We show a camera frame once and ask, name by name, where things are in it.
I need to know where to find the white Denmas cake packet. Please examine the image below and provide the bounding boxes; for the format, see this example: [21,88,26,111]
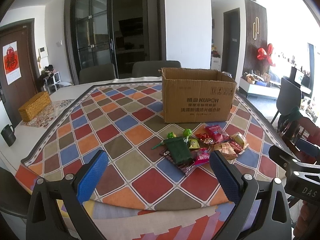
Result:
[231,132,248,149]

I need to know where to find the gold fortune biscuits bag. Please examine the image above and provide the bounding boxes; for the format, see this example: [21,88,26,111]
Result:
[213,142,238,160]

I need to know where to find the large red snack bag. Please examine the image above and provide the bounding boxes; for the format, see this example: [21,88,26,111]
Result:
[205,125,230,144]

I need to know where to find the small red candy packet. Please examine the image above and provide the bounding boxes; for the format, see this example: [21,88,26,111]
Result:
[196,133,214,145]

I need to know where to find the small yellow-green snack packet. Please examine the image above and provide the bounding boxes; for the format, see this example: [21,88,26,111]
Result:
[188,138,200,149]

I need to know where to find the brown Cotta biscuit packet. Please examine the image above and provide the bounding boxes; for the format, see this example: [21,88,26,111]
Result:
[160,150,196,176]

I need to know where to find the green lollipop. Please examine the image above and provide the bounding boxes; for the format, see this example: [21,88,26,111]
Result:
[183,128,193,143]
[151,132,177,150]

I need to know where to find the dark green snack packet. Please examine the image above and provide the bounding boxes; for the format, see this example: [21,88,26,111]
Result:
[164,137,193,163]

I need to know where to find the person right hand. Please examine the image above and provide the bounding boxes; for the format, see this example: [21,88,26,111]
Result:
[293,201,319,239]

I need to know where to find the dark chair right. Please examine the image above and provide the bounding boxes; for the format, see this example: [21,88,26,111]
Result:
[271,77,302,124]

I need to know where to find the white TV cabinet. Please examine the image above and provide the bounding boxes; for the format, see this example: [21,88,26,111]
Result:
[239,78,280,99]

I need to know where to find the patterned placemat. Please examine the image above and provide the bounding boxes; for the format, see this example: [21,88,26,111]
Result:
[20,99,74,128]

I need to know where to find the black mug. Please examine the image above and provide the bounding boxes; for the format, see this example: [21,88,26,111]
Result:
[1,125,16,147]

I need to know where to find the colourful checkered tablecloth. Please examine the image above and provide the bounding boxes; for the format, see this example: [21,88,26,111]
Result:
[15,81,291,240]

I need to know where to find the yellow woven tissue box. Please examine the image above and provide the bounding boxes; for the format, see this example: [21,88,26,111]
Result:
[18,91,51,122]

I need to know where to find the red bow decoration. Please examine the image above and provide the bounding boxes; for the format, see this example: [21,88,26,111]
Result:
[257,43,275,66]

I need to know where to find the brown cardboard box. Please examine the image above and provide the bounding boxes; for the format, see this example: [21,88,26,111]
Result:
[161,68,237,124]

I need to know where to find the brown entrance door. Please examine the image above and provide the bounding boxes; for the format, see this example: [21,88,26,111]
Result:
[1,19,40,127]

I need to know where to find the grey dining chair left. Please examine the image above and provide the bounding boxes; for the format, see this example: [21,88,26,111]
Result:
[79,63,117,84]

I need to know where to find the red fu door poster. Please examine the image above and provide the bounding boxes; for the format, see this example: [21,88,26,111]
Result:
[2,41,22,85]

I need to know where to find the black glass sliding door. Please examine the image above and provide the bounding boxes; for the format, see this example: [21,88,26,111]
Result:
[63,0,167,84]

